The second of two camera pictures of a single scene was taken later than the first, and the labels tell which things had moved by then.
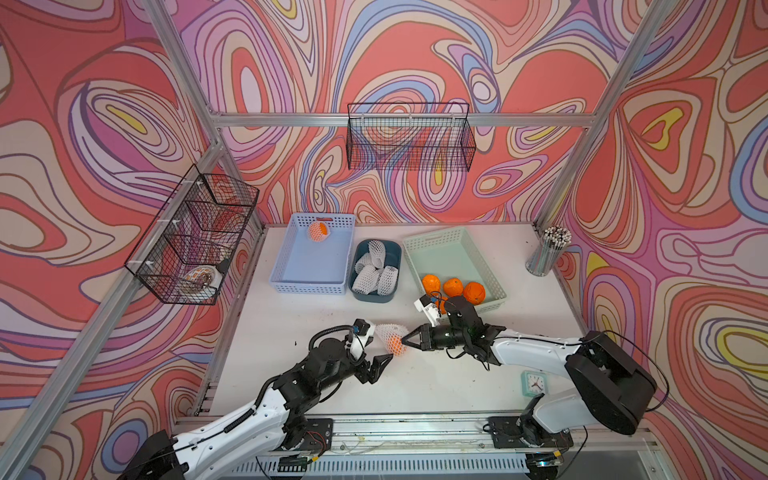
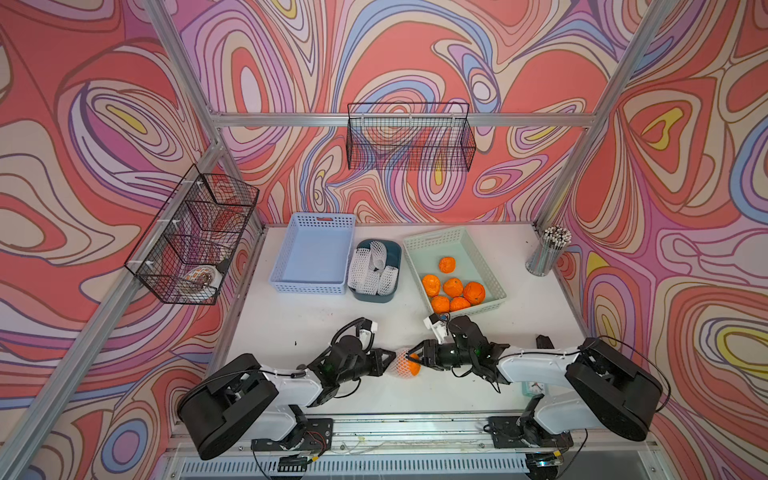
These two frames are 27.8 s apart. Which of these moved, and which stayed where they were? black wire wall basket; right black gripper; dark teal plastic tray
Moved: right black gripper
Stayed: black wire wall basket; dark teal plastic tray
